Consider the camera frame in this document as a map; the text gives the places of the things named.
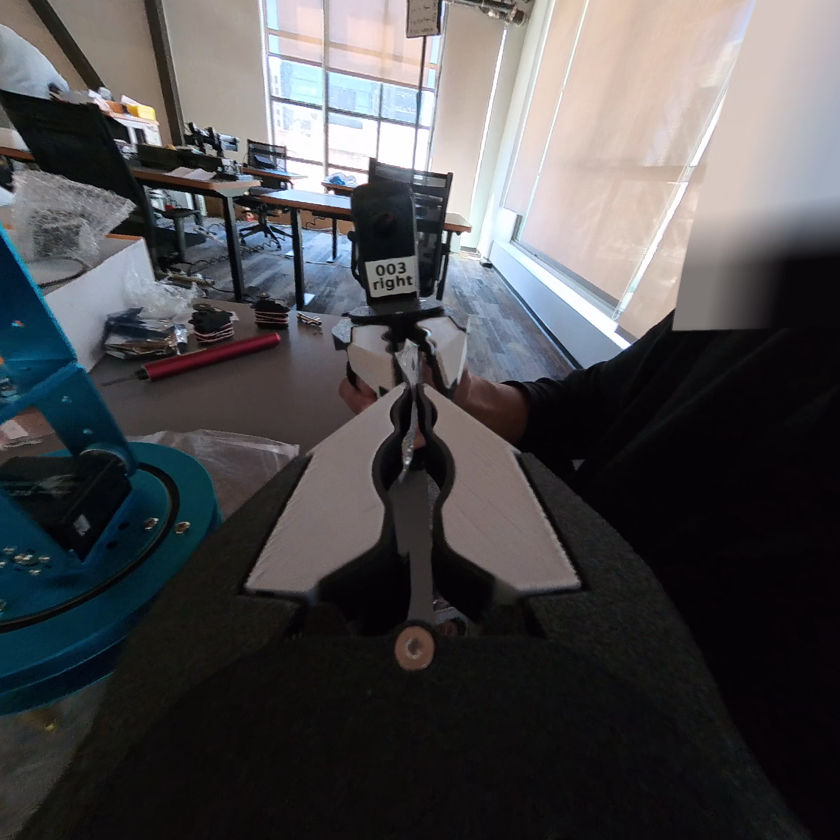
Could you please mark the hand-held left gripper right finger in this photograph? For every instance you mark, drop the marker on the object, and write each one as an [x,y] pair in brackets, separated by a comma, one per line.
[512,525]

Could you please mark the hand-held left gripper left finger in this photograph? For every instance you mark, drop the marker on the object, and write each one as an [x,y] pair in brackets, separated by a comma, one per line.
[315,518]

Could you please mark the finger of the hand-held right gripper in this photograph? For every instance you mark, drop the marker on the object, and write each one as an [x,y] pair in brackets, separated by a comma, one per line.
[449,351]
[374,358]

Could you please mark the clear screw packet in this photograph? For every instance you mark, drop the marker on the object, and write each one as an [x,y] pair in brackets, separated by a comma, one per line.
[412,367]

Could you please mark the red screwdriver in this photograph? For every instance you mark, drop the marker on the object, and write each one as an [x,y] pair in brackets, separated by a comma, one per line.
[210,358]

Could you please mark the blue toy robot arm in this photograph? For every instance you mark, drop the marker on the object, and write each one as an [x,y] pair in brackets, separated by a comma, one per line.
[98,525]

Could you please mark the person's right forearm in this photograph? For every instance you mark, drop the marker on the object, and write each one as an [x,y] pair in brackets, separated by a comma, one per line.
[590,400]

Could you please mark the wooden desk with clutter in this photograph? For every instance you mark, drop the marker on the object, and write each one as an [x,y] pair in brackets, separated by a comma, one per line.
[131,111]

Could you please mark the person's right hand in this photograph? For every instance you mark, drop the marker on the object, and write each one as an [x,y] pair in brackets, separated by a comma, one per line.
[492,407]

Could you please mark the black mesh office chair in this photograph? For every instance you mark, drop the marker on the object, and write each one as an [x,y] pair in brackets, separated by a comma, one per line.
[433,216]

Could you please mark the small metal connector parts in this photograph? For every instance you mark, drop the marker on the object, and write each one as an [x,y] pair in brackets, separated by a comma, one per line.
[308,321]

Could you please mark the large clear plastic bag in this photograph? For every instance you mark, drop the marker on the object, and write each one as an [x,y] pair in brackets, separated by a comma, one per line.
[249,459]

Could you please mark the office window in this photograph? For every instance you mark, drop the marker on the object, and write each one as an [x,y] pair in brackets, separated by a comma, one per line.
[348,79]

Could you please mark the narrow beige roller blind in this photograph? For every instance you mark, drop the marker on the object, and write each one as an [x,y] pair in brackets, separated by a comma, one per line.
[531,131]

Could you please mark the person's black clothed torso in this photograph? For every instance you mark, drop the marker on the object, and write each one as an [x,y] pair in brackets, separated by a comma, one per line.
[722,525]

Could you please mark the hanging paper sign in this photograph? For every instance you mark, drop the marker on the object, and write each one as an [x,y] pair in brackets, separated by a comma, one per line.
[423,16]

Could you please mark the clear plastic wrap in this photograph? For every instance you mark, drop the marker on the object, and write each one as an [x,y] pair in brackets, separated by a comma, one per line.
[157,289]

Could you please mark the silver antistatic bag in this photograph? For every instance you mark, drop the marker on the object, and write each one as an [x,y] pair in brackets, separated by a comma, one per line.
[144,334]

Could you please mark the wide beige roller blind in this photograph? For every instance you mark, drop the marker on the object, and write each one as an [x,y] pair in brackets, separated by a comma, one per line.
[623,164]

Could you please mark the white cardboard box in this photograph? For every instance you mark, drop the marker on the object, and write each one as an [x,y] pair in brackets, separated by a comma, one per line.
[98,289]

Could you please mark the bubble wrap bundle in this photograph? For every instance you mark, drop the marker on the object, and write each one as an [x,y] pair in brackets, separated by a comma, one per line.
[65,210]

